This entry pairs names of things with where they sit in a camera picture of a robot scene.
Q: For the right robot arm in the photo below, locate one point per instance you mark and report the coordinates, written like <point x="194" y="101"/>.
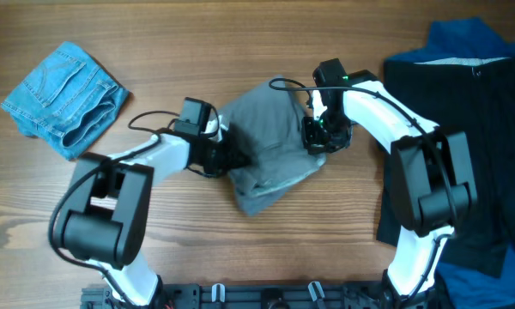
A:
<point x="432" y="181"/>

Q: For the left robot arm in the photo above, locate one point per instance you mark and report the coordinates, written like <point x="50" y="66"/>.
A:
<point x="100" y="221"/>

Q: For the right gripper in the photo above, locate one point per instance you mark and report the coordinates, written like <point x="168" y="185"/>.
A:
<point x="317" y="144"/>

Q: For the grey shorts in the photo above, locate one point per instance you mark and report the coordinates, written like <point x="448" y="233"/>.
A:
<point x="267" y="125"/>

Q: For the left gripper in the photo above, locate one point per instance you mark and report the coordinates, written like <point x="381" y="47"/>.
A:
<point x="236" y="156"/>

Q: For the folded blue denim jeans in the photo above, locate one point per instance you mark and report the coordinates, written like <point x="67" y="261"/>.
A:
<point x="68" y="101"/>

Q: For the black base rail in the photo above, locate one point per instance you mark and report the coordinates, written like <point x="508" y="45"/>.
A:
<point x="312" y="295"/>

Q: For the black shorts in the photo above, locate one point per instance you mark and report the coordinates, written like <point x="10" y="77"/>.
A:
<point x="480" y="100"/>

